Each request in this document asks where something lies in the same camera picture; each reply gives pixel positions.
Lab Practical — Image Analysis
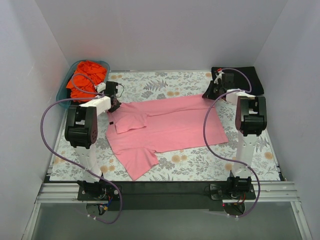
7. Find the pink t shirt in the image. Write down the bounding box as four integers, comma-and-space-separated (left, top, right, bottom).
106, 94, 228, 181

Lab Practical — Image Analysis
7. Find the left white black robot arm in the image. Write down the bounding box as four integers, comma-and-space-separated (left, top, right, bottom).
64, 81, 121, 201

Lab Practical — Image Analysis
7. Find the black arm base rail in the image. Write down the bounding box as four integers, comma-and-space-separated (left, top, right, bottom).
76, 180, 256, 211

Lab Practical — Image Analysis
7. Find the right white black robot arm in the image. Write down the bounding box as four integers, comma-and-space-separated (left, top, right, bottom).
203, 68, 267, 201

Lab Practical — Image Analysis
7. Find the folded black t shirt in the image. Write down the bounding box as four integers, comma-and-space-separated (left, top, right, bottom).
211, 66, 264, 96

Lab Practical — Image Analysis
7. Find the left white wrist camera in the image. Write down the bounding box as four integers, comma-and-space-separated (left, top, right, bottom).
95, 82, 106, 93

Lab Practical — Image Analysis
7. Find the orange t shirt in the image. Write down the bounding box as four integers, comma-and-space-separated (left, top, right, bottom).
66, 60, 109, 105

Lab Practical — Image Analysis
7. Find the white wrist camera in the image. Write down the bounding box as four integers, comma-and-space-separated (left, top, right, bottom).
95, 82, 106, 93
214, 68, 224, 85

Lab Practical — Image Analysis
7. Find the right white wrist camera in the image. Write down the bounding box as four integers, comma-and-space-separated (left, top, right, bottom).
214, 68, 224, 85

